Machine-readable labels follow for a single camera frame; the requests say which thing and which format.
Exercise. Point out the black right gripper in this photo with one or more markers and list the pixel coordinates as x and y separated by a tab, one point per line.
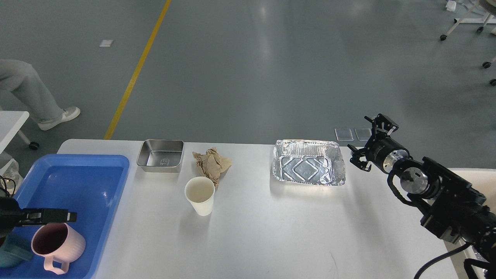
381	149

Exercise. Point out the white bin right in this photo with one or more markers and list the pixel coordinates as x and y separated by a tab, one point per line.
474	220

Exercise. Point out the white paper cup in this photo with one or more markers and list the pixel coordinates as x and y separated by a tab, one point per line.
200	191

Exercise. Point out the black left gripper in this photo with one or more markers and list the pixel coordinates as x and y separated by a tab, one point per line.
12	215

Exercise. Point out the crumpled brown paper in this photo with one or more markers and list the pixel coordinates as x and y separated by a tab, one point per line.
212	164

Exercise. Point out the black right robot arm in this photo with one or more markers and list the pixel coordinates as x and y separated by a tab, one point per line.
452	209

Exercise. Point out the blue plastic tray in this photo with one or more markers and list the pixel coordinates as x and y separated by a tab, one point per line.
90	185

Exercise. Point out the person in white clothes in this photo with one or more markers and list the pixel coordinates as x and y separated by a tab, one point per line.
23	82

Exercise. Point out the white wheeled cart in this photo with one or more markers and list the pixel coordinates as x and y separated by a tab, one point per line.
488	17

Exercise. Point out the pink plastic mug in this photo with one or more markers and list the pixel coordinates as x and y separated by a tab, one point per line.
59	245

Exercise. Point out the teal mug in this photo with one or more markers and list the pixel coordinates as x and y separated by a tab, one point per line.
15	249

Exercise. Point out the aluminium foil tray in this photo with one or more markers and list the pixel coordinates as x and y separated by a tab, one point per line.
308	162

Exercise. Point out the stainless steel rectangular tray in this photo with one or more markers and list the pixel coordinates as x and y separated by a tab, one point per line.
161	156

